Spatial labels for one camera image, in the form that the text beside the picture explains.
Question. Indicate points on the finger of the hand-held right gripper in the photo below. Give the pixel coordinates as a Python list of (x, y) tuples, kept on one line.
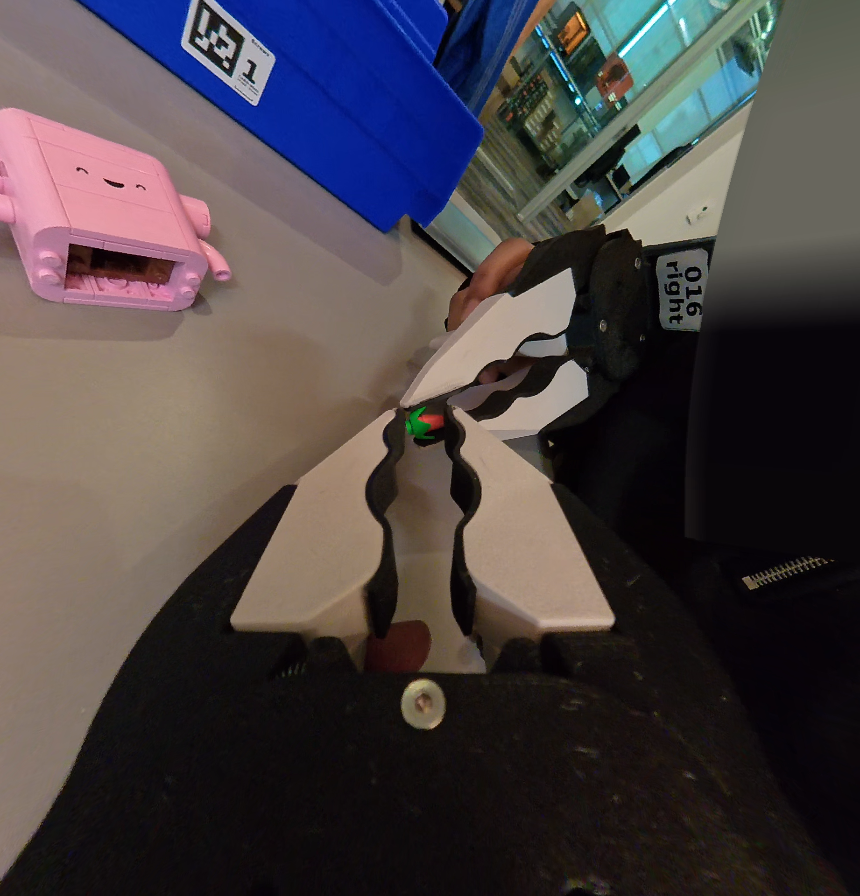
[(542, 399), (500, 329)]

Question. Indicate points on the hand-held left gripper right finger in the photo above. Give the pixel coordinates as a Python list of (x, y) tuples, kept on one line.
[(535, 560)]

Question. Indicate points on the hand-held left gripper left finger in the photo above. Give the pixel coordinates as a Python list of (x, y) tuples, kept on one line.
[(311, 560)]

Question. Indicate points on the red flower bud piece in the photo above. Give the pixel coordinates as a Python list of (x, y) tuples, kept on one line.
[(423, 423)]

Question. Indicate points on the pink brick figure pot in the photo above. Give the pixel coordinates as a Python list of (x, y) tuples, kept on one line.
[(101, 203)]

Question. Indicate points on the person's right hand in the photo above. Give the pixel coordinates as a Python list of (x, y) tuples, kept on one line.
[(489, 280)]

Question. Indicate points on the blue storage bin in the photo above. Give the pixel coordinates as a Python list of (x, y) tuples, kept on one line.
[(346, 105)]

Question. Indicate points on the blue cloth bag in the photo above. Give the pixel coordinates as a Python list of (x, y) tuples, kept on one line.
[(486, 42)]

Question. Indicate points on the black jacket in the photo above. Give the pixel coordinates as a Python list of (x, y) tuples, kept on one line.
[(787, 700)]

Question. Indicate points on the white wall switch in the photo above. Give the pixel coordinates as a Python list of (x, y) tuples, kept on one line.
[(699, 214)]

